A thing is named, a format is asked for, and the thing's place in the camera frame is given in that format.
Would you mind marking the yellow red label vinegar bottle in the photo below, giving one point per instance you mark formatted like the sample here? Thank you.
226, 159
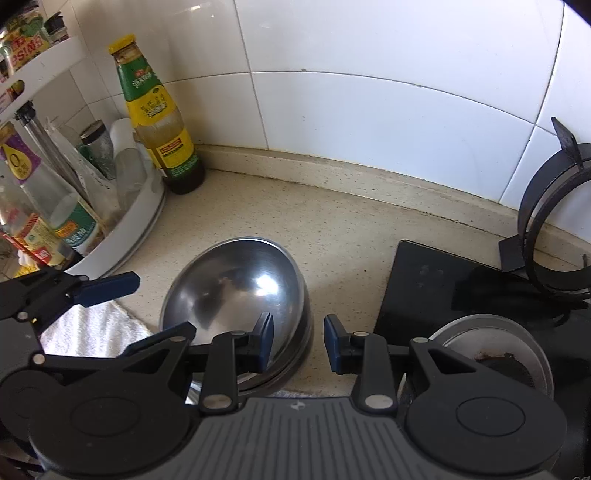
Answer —
37, 240

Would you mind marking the yellow green label sauce bottle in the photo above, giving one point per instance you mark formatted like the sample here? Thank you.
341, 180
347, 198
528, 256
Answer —
161, 124

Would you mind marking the black glass gas stove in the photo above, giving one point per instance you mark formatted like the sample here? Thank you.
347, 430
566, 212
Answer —
415, 286

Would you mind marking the white round condiment rack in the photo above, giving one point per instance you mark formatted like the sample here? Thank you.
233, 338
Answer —
134, 221

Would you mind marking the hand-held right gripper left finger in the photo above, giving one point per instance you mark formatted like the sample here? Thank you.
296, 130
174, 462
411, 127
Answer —
264, 342

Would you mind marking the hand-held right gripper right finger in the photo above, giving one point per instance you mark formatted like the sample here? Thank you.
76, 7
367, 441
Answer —
330, 342

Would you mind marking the spice jar black cap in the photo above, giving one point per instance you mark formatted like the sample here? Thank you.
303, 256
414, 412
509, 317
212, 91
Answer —
57, 30

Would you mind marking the red label seasoning packet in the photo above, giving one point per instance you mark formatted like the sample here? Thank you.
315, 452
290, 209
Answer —
23, 53

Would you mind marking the round metal stove burner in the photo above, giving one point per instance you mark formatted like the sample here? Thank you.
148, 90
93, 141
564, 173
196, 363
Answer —
466, 341

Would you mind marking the clear bottle purple neck label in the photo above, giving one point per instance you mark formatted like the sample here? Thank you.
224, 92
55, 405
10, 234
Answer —
41, 184

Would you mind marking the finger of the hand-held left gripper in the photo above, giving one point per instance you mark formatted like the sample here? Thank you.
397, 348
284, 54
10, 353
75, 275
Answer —
78, 364
111, 286

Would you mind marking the white fluffy towel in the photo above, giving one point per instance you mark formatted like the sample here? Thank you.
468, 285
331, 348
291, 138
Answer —
92, 327

